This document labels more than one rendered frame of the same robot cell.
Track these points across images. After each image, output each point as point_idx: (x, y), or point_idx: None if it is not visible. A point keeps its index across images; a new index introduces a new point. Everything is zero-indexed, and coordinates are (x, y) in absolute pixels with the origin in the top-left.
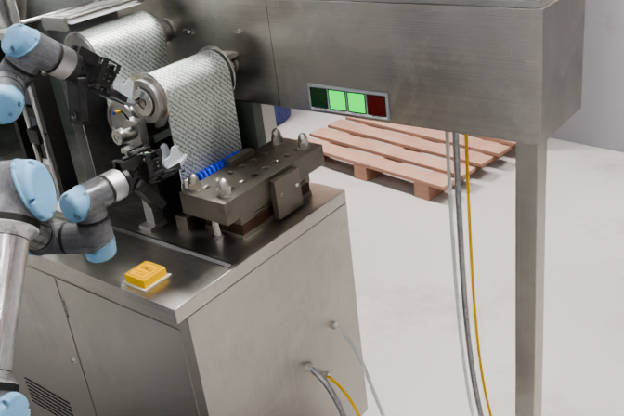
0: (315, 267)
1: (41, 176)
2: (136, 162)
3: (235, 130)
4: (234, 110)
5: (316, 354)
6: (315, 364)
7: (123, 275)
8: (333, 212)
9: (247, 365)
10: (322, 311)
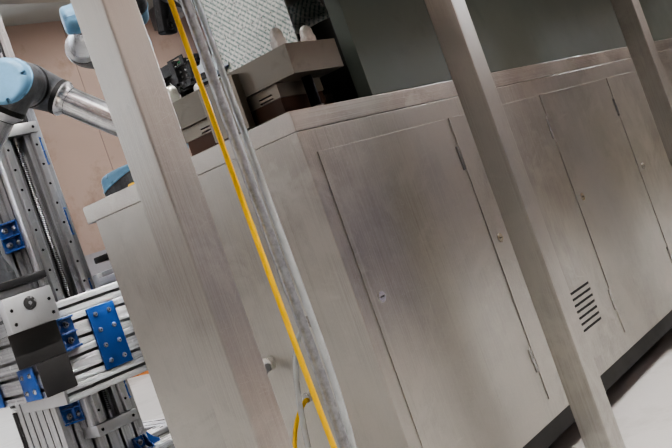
0: (254, 219)
1: (1, 70)
2: (169, 70)
3: (289, 32)
4: (283, 7)
5: (283, 353)
6: (285, 368)
7: None
8: (273, 143)
9: (173, 309)
10: (283, 291)
